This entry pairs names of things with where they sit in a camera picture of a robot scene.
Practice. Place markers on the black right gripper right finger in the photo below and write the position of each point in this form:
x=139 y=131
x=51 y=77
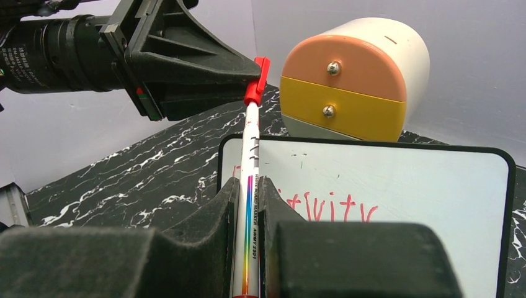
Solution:
x=348 y=259

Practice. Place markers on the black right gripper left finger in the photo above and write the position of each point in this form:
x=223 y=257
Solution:
x=190 y=259

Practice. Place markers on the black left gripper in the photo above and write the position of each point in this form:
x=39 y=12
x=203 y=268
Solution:
x=162 y=45

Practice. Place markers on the white whiteboard marker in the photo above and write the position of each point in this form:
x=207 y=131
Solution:
x=245 y=281

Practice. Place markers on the red marker cap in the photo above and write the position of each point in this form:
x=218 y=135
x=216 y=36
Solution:
x=256 y=87

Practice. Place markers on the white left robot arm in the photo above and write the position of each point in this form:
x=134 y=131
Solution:
x=41 y=54

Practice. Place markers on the black framed whiteboard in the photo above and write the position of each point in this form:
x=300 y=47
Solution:
x=464 y=194

